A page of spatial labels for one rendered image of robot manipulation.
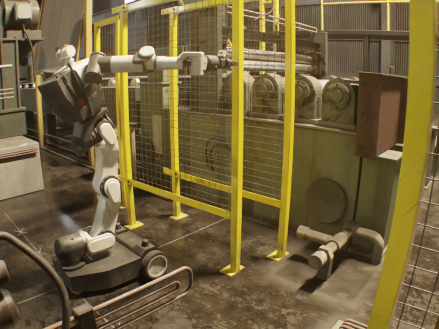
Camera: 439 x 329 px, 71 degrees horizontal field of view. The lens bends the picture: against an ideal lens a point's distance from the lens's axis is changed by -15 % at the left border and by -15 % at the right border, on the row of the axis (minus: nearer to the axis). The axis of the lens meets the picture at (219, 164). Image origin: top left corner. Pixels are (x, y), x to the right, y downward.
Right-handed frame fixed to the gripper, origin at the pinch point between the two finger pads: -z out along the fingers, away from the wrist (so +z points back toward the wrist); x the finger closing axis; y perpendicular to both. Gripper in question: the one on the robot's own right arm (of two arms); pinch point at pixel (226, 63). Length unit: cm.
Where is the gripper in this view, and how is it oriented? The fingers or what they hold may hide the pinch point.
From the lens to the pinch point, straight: 198.1
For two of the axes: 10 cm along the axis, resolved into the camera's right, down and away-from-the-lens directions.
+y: 0.0, 9.7, 2.6
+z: -6.4, 2.0, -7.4
